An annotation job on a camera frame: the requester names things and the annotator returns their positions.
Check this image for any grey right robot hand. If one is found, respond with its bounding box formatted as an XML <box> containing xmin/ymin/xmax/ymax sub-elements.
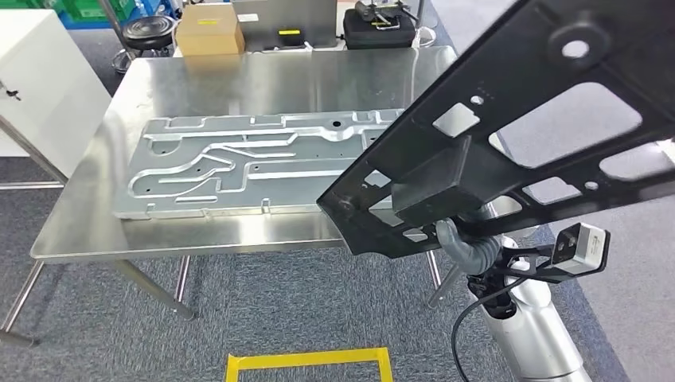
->
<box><xmin>435</xmin><ymin>216</ymin><xmax>477</xmax><ymax>274</ymax></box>

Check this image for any black plastic plate part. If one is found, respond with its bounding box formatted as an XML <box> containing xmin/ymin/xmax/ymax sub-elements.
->
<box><xmin>315</xmin><ymin>0</ymin><xmax>675</xmax><ymax>260</ymax></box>

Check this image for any steel workbench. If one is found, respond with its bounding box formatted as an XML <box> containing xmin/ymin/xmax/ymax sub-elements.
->
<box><xmin>0</xmin><ymin>45</ymin><xmax>461</xmax><ymax>349</ymax></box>

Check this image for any stamped metal plate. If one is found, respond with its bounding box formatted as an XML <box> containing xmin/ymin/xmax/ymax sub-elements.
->
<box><xmin>111</xmin><ymin>107</ymin><xmax>408</xmax><ymax>221</ymax></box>

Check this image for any black carrying case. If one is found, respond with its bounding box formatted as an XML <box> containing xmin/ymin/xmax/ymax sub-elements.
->
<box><xmin>342</xmin><ymin>7</ymin><xmax>418</xmax><ymax>51</ymax></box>

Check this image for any chrome stool pole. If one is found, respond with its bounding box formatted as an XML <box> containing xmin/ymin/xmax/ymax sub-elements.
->
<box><xmin>413</xmin><ymin>0</ymin><xmax>439</xmax><ymax>49</ymax></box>

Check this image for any black handheld controller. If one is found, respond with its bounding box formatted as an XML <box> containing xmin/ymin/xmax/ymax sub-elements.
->
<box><xmin>354</xmin><ymin>0</ymin><xmax>420</xmax><ymax>31</ymax></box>

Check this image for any grey laptop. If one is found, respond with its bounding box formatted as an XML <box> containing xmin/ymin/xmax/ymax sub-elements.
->
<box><xmin>231</xmin><ymin>0</ymin><xmax>338</xmax><ymax>53</ymax></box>

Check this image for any cardboard box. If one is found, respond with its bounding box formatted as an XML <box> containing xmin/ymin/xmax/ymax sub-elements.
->
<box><xmin>174</xmin><ymin>2</ymin><xmax>247</xmax><ymax>57</ymax></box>

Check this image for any black round stool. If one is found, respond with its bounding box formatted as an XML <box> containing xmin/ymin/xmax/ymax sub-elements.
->
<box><xmin>111</xmin><ymin>14</ymin><xmax>176</xmax><ymax>75</ymax></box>

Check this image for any blue storage rack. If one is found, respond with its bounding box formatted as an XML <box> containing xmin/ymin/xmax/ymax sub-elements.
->
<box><xmin>57</xmin><ymin>0</ymin><xmax>183</xmax><ymax>30</ymax></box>

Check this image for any green plastic crate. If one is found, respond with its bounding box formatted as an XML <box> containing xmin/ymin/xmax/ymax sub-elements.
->
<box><xmin>0</xmin><ymin>0</ymin><xmax>64</xmax><ymax>10</ymax></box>
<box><xmin>63</xmin><ymin>0</ymin><xmax>131</xmax><ymax>23</ymax></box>

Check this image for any white cabinet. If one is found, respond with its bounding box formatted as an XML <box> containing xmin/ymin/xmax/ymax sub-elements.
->
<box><xmin>0</xmin><ymin>9</ymin><xmax>113</xmax><ymax>179</ymax></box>

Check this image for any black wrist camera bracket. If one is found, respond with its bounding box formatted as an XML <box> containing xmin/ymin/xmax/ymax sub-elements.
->
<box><xmin>466</xmin><ymin>244</ymin><xmax>581</xmax><ymax>288</ymax></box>

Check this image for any black camera cable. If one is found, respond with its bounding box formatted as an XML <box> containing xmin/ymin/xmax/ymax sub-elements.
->
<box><xmin>451</xmin><ymin>276</ymin><xmax>531</xmax><ymax>382</ymax></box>

